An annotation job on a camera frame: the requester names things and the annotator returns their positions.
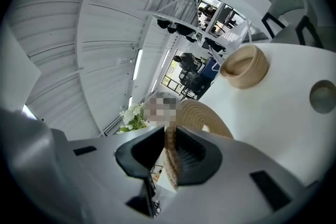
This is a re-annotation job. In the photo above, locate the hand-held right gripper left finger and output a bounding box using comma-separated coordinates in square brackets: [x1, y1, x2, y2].
[56, 125, 165, 222]

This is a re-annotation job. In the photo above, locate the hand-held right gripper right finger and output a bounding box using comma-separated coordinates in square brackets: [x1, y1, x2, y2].
[157, 125, 313, 223]

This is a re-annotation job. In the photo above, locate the cream round lid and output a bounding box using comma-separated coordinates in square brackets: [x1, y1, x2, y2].
[162, 99, 234, 189]

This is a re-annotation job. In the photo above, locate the cream round container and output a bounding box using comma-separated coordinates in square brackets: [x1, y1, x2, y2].
[219, 44, 270, 90]

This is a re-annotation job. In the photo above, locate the artificial flower bouquet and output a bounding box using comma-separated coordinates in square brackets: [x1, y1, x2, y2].
[118, 102, 148, 134]

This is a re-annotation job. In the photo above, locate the blue storage bin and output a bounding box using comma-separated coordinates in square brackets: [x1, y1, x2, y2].
[202, 59, 220, 79]

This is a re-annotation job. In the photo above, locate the ceiling tube light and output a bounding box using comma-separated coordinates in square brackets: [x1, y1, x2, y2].
[161, 49, 171, 68]
[132, 48, 144, 81]

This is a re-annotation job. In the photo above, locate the white metal rack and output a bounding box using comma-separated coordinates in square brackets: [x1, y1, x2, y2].
[141, 0, 263, 61]

